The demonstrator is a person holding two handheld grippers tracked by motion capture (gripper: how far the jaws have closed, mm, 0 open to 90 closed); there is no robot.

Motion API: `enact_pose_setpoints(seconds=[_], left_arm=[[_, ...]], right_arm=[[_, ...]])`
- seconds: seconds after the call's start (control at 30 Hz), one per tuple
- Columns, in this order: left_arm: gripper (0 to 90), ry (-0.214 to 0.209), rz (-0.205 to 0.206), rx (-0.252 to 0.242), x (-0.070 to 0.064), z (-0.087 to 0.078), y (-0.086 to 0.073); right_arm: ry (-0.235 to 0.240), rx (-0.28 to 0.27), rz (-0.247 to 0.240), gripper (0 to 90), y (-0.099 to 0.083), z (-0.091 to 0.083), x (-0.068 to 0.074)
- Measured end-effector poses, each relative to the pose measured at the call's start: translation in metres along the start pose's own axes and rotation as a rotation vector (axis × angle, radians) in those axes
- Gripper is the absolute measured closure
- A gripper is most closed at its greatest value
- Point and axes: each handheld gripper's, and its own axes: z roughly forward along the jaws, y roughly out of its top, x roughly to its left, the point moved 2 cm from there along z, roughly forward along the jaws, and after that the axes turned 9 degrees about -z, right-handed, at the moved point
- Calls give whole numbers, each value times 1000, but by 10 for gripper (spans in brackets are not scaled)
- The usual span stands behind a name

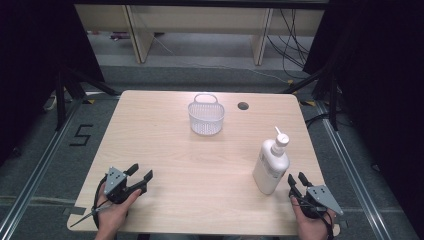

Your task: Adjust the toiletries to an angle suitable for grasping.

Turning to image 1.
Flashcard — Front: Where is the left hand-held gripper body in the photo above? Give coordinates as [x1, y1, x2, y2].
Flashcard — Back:
[103, 166, 148, 205]

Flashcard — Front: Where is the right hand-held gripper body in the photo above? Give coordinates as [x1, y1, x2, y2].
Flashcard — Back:
[289, 184, 345, 220]

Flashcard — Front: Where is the white pump bottle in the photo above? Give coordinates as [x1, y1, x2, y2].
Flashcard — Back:
[251, 125, 291, 196]

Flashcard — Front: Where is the white plastic basket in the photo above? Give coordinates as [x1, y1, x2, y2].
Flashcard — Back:
[187, 93, 226, 137]

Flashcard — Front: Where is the person's left hand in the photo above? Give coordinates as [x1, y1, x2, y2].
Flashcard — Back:
[96, 182, 143, 234]

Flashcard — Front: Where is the person's right hand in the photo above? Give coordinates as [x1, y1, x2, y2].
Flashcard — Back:
[290, 195, 338, 240]

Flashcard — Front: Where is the black metal stand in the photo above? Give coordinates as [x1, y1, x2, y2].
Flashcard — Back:
[280, 64, 342, 132]
[54, 65, 122, 132]

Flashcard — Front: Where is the black curtain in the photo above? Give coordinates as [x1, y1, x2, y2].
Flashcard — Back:
[302, 0, 424, 234]
[0, 0, 105, 166]

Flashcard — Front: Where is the light wooden desk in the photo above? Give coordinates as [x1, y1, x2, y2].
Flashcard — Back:
[74, 3, 326, 67]

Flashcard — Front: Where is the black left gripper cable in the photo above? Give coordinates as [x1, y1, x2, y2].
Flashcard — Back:
[92, 175, 112, 231]

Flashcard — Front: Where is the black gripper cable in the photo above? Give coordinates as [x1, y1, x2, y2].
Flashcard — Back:
[294, 196, 336, 240]
[92, 175, 112, 231]

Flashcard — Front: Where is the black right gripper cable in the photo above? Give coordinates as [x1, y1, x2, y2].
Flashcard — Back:
[294, 196, 336, 240]

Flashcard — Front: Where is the aluminium floor rail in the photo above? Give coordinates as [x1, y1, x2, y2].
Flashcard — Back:
[314, 99, 394, 240]
[0, 96, 85, 240]

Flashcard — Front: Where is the grey cable tie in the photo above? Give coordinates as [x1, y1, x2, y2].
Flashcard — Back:
[69, 203, 113, 229]

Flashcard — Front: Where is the black floor cable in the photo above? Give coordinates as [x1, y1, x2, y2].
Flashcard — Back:
[304, 112, 332, 130]

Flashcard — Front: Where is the bundle of black cables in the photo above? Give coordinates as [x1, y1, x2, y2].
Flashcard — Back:
[265, 8, 315, 80]

